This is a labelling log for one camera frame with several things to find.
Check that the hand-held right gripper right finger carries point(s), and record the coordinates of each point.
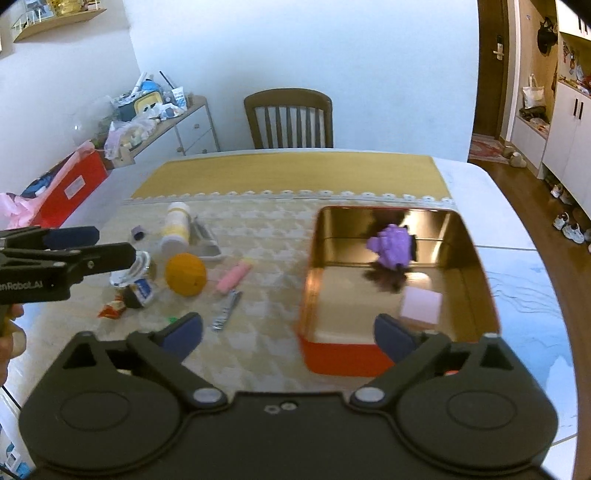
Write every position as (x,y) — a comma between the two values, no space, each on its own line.
(392,333)

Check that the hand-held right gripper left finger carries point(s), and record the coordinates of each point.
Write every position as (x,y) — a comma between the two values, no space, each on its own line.
(184,332)

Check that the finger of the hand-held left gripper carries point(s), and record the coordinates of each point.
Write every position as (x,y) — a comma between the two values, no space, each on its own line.
(74,236)
(108,257)

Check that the jar with metal lid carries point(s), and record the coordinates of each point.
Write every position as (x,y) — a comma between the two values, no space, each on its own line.
(134,270)

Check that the silver nail clipper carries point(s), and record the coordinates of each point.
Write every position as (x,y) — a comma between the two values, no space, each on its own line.
(226,311)

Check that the dark jar with blue label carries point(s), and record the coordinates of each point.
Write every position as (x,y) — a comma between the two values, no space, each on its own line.
(141,293)

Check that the red tin box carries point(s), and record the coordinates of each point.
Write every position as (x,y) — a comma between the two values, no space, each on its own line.
(341,360)

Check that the orange ball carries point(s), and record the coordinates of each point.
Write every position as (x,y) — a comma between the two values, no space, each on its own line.
(185,274)

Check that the pink tube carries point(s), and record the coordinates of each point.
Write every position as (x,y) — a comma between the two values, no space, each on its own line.
(233,276)

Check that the person's left hand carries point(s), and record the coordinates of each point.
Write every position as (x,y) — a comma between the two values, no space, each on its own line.
(14,344)

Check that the small purple cap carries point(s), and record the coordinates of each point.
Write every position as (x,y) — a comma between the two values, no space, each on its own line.
(137,233)

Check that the pink square block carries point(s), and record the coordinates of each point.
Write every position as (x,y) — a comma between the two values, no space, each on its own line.
(420,307)

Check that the red cardboard box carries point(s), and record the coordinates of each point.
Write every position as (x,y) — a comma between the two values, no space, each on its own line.
(69,187)

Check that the red snack packet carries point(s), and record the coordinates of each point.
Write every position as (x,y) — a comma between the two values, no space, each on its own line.
(111,310)

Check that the white plastic bottle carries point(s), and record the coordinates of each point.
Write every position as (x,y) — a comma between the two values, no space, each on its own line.
(175,228)

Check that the purple spiky toy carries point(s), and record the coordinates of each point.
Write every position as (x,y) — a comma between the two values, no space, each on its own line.
(391,244)

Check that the silver metal holder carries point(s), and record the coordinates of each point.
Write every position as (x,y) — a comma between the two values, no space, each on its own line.
(205,242)

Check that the clear plastic bag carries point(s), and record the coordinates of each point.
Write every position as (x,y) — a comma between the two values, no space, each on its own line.
(127,136)

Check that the beige lace table mat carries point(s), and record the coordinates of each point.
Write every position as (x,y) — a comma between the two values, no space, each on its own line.
(258,240)

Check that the white drawer cabinet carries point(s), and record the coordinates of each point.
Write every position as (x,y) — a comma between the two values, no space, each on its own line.
(194,131)

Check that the blue yellow storage case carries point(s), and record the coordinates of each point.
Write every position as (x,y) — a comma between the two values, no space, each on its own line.
(147,102)

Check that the yellow table runner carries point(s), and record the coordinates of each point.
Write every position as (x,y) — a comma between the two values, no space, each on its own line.
(286,175)

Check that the red patterned rug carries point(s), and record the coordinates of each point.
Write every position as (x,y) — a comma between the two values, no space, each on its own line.
(485,150)

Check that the white sneakers pair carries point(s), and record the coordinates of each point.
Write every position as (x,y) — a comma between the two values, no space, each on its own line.
(570,228)

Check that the beige slippers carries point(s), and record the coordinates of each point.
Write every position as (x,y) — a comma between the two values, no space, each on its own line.
(515,158)

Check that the small white shoes pair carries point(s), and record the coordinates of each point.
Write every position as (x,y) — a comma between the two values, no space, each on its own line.
(561,191)

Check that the wooden chair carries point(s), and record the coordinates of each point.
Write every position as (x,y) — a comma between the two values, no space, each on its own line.
(288,115)

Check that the white low bench shelf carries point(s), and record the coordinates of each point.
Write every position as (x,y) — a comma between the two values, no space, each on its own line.
(528,138)

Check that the white shoe cabinet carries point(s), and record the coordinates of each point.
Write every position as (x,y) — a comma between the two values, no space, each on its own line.
(570,138)

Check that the white tote bag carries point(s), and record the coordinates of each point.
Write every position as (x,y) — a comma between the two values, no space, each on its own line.
(534,94)

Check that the brown wooden door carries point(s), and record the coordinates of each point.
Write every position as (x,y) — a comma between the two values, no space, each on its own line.
(489,69)

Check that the wooden wall shelf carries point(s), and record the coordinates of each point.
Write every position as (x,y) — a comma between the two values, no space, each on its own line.
(55,25)

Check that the dark hat on wall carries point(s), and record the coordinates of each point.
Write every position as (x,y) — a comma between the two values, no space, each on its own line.
(547,34)

